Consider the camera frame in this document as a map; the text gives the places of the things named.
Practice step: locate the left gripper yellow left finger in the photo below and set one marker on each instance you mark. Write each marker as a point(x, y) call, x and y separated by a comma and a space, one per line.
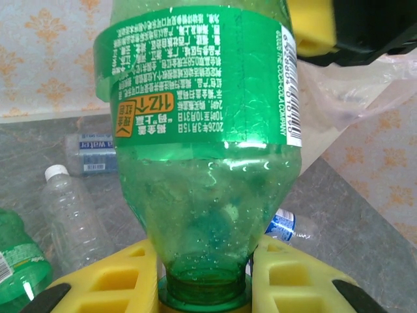
point(107, 280)

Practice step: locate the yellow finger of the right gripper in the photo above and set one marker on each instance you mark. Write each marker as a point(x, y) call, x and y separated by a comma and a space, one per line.
point(312, 23)

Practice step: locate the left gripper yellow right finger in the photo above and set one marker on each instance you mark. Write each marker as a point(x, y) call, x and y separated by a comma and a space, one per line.
point(293, 280)

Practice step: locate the blue label bottle white cap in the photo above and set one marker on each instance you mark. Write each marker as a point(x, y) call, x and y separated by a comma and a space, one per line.
point(280, 225)

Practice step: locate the green plastic bottle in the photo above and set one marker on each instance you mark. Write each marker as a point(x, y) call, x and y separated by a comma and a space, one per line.
point(19, 261)
point(195, 98)

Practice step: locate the soda water bottle blue cap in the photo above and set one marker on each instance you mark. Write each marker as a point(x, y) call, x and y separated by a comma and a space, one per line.
point(94, 156)

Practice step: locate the white waste bin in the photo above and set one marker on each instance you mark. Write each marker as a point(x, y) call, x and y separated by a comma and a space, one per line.
point(358, 98)

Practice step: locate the clear ribbed bottle white cap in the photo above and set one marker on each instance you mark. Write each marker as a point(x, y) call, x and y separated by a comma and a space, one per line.
point(71, 212)

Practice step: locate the aluminium back frame rail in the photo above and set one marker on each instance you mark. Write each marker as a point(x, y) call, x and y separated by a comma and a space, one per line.
point(49, 116)

